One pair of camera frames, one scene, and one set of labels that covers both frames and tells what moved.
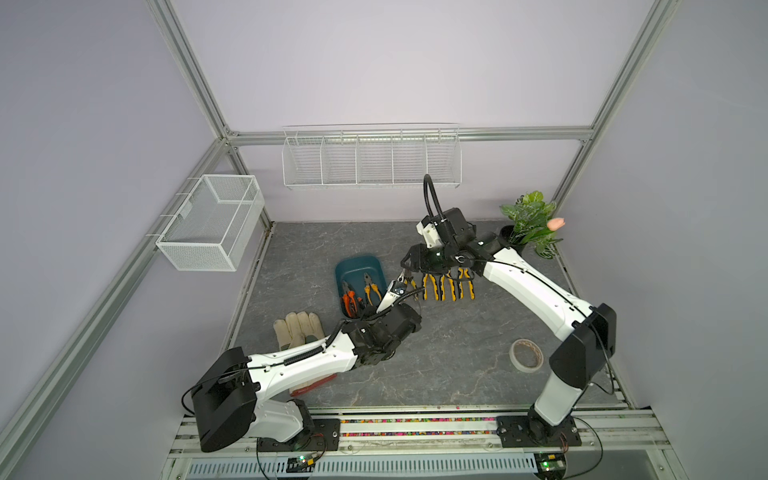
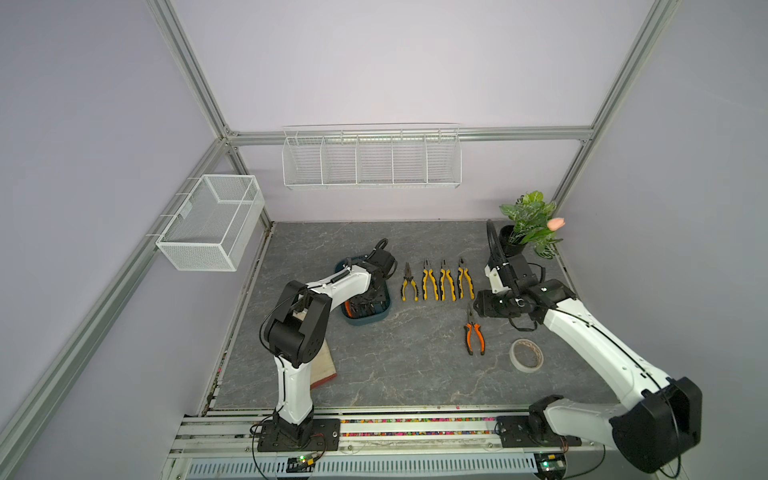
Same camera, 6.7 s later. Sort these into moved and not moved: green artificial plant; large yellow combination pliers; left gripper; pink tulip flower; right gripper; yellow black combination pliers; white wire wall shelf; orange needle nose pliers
Moved: right gripper; left gripper; orange needle nose pliers
Not moved: pink tulip flower; white wire wall shelf; yellow black combination pliers; large yellow combination pliers; green artificial plant
